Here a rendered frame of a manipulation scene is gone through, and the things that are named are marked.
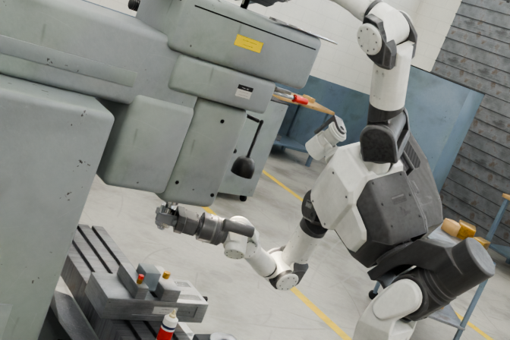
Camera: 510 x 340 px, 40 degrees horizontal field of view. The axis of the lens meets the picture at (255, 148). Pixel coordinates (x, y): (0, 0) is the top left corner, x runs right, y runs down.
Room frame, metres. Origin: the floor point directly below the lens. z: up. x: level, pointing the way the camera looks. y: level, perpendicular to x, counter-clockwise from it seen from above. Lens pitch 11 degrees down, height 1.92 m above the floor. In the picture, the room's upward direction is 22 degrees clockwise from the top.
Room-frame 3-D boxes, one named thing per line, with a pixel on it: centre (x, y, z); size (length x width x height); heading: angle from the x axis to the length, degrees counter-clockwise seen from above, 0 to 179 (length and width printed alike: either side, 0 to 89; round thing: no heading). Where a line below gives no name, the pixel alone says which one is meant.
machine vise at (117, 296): (2.00, 0.14, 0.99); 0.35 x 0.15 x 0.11; 127
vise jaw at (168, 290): (2.02, 0.12, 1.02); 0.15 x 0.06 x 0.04; 37
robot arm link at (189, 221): (2.02, 0.09, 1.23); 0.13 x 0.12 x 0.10; 13
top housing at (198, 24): (1.99, 0.19, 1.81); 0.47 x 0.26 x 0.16; 128
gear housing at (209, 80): (1.98, 0.21, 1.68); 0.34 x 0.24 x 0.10; 128
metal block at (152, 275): (1.98, 0.16, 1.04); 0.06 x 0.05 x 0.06; 37
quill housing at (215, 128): (2.00, 0.18, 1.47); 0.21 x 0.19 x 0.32; 38
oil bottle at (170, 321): (1.84, 0.04, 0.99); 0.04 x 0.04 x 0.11
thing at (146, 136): (1.88, 0.33, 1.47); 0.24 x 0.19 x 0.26; 38
